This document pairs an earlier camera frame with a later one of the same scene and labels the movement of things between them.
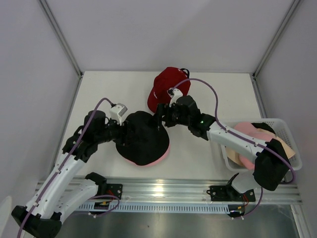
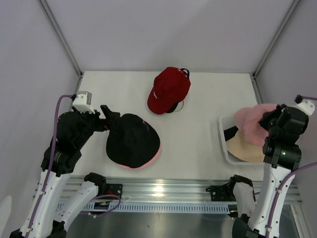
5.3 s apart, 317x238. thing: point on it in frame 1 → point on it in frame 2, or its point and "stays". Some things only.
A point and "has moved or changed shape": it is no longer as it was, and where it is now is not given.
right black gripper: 161,109 → 263,121
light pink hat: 247,129 → 247,120
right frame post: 290,10 stays
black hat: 144,144 has moved or changed shape
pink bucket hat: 155,163 → 146,164
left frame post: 62,36 stays
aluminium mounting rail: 193,190 stays
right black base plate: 225,193 stays
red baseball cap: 167,79 stays
